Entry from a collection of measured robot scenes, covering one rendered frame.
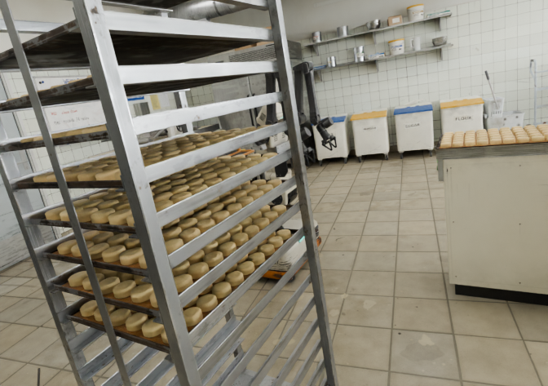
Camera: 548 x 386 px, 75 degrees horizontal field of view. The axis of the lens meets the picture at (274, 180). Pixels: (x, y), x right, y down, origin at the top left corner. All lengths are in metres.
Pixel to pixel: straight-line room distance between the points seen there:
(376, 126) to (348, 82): 1.06
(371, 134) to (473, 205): 3.74
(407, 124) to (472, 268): 3.66
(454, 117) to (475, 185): 3.65
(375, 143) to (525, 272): 3.83
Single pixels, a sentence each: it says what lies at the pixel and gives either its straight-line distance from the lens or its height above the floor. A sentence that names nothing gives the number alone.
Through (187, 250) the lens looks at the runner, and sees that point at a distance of 0.78.
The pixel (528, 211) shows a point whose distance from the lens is 2.20.
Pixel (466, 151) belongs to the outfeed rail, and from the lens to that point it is 2.11.
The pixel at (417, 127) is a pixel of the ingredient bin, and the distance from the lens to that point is 5.72.
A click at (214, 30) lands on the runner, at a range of 0.91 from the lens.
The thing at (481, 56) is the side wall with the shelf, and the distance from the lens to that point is 6.39.
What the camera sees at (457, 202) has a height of 0.59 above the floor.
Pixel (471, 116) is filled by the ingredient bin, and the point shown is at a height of 0.54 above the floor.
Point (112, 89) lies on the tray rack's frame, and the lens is 0.64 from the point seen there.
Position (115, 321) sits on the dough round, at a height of 0.88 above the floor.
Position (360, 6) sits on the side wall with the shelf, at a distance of 6.43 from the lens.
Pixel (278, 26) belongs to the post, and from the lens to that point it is 1.12.
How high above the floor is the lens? 1.34
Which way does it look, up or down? 14 degrees down
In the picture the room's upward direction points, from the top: 10 degrees counter-clockwise
